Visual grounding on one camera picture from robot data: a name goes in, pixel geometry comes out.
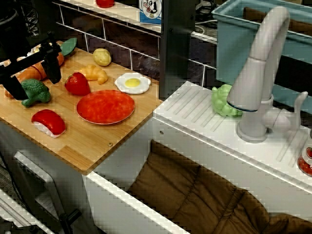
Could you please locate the tomato can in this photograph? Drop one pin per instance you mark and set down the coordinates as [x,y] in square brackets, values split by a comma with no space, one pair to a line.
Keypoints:
[306,161]

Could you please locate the aluminium frame rail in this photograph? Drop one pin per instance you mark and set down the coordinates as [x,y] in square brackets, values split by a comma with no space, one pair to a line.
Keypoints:
[14,212]

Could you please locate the orange toy carrot green leaf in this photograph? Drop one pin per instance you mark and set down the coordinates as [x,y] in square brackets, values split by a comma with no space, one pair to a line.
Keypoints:
[30,73]

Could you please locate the light blue plastic bin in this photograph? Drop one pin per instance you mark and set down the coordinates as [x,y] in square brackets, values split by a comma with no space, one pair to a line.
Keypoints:
[234,44]

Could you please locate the red ketchup bottle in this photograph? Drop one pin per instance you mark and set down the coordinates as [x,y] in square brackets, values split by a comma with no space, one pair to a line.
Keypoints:
[104,3]

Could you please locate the yellow toy potato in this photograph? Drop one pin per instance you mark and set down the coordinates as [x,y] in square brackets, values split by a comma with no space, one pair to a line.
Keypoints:
[102,57]

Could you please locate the red white toy sushi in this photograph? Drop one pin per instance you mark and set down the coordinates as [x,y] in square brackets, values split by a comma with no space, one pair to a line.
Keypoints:
[50,123]

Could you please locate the white wall shelf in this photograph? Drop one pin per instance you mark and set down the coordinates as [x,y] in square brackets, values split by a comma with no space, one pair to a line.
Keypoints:
[122,13]

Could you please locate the white toy sink unit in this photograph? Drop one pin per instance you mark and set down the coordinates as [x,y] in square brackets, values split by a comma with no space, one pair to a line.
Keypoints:
[195,129]

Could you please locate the red toy strawberry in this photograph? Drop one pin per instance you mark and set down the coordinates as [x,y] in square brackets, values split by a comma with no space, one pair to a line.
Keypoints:
[77,85]

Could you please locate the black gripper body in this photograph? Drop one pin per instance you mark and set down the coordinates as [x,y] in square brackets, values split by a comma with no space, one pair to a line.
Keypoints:
[17,41]

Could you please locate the brown quilted cloth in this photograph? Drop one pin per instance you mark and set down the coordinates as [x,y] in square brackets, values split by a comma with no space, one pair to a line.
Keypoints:
[185,190]

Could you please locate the orange toy croissant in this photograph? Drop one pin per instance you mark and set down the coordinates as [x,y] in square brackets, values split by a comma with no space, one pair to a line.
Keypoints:
[95,73]

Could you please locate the brown cloth in bin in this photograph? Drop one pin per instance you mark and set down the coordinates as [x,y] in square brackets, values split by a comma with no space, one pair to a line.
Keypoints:
[298,24]

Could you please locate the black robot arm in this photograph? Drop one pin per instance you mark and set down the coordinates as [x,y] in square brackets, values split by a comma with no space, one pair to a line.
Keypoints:
[9,7]

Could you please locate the red round plate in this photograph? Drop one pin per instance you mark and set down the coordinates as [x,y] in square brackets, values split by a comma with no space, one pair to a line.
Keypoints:
[104,107]

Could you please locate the wooden cutting board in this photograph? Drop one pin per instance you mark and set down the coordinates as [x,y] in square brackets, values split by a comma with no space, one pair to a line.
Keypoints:
[80,139]

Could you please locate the black clamp knob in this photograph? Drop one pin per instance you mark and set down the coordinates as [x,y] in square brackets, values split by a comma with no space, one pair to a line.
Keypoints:
[69,219]

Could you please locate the grey toy faucet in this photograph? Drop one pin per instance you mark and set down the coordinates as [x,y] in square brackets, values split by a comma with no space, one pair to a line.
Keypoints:
[263,53]

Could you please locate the grey toy oven door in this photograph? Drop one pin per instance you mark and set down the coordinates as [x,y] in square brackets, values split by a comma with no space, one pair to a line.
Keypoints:
[31,170]

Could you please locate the green toy broccoli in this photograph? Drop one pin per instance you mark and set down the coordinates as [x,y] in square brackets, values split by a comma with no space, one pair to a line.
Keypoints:
[36,91]

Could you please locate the blue white milk carton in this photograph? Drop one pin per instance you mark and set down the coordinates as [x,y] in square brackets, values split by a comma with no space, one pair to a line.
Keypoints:
[150,11]

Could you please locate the dark metal post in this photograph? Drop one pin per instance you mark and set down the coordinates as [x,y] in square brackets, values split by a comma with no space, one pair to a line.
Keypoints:
[175,48]

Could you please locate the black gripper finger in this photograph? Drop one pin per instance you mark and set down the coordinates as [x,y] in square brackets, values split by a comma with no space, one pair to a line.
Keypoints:
[52,63]
[12,85]

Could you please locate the toy fried egg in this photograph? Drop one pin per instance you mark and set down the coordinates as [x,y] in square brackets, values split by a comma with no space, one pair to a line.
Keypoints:
[132,83]

